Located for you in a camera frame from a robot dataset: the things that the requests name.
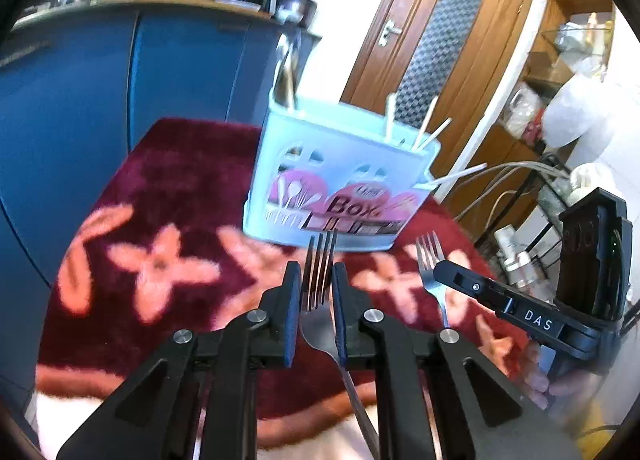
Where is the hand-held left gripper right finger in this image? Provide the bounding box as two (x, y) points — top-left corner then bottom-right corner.
(332, 261), (583, 460)

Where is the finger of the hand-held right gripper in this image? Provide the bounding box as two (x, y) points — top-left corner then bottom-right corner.
(431, 259), (515, 317)

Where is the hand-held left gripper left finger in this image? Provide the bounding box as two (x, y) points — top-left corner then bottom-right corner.
(55, 261), (303, 460)

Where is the steel fork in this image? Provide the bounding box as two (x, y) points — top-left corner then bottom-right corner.
(415, 231), (453, 332)
(300, 230), (382, 460)

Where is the wooden chopstick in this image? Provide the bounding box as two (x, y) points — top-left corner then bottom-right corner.
(427, 163), (488, 187)
(422, 117), (453, 148)
(414, 97), (440, 148)

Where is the light blue utensil holder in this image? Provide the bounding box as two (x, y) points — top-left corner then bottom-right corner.
(242, 90), (443, 253)

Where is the person's right hand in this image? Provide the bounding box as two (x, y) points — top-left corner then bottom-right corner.
(519, 341), (607, 409)

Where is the white pump bottle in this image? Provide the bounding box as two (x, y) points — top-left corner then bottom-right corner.
(495, 224), (533, 291)

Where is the large white plastic bag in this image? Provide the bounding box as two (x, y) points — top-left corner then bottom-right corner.
(542, 75), (616, 151)

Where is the clear plastic bag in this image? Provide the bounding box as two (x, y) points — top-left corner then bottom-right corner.
(502, 83), (543, 141)

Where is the red floral plush blanket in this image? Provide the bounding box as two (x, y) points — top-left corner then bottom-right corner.
(35, 117), (536, 460)

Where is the wooden shelf unit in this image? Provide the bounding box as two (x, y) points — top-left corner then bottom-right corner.
(440, 0), (616, 221)

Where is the blue kitchen base cabinet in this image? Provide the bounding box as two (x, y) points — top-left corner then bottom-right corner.
(0, 0), (321, 291)

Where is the dark rice cooker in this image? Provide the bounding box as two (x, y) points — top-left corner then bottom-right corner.
(274, 0), (318, 26)

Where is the grey cable bundle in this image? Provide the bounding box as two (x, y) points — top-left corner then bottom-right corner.
(440, 160), (576, 221)

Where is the steel door handle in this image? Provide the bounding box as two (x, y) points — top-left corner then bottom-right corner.
(378, 19), (403, 47)

